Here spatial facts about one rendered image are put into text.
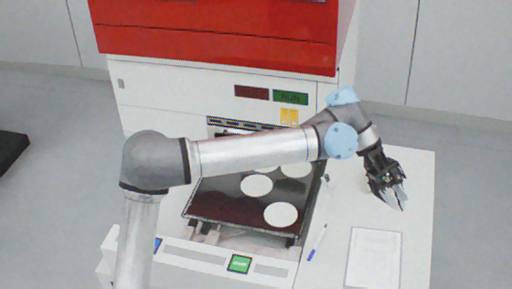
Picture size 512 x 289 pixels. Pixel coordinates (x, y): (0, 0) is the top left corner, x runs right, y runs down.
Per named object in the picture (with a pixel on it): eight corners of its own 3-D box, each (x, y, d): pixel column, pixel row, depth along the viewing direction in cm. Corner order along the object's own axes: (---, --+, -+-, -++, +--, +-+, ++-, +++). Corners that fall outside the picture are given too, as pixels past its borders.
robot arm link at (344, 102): (316, 101, 127) (344, 82, 128) (338, 138, 129) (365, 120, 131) (327, 101, 120) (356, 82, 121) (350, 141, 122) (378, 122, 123)
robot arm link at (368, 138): (341, 135, 130) (368, 118, 130) (350, 151, 131) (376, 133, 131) (351, 140, 122) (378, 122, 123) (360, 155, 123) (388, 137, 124)
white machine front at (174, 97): (127, 132, 204) (107, 44, 178) (333, 163, 186) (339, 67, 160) (123, 136, 201) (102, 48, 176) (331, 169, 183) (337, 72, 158)
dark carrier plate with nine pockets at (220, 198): (221, 144, 184) (221, 143, 184) (318, 158, 177) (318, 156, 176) (186, 214, 159) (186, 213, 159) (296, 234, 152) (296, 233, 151)
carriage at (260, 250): (185, 236, 158) (183, 230, 156) (302, 259, 150) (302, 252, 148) (175, 256, 152) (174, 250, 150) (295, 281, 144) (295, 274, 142)
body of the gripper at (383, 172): (384, 197, 125) (361, 156, 122) (372, 188, 133) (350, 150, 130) (409, 179, 125) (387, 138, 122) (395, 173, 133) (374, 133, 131)
